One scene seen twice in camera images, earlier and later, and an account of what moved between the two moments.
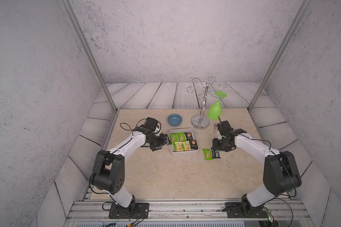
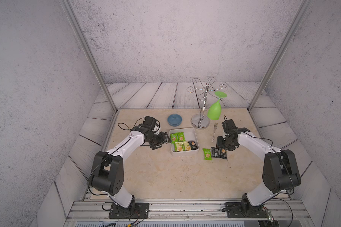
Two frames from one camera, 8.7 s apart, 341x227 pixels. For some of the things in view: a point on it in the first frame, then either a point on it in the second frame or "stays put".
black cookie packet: [215, 153] stays put
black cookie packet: [193, 144] -> [223, 153]
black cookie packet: [188, 136] -> [192, 144]
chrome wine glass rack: [201, 120] stays put
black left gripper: [164, 141] stays put
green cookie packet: [207, 154] stays put
